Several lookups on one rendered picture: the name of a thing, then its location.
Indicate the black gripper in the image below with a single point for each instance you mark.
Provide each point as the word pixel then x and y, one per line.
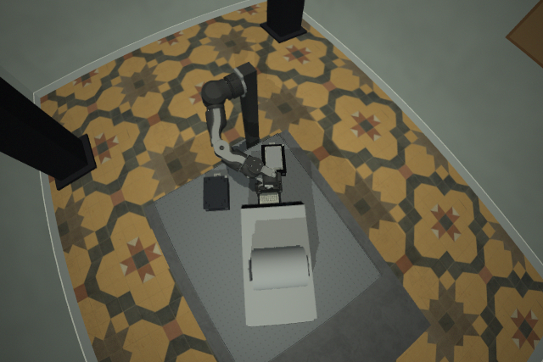
pixel 277 188

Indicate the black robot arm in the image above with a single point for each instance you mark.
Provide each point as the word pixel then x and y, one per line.
pixel 214 95

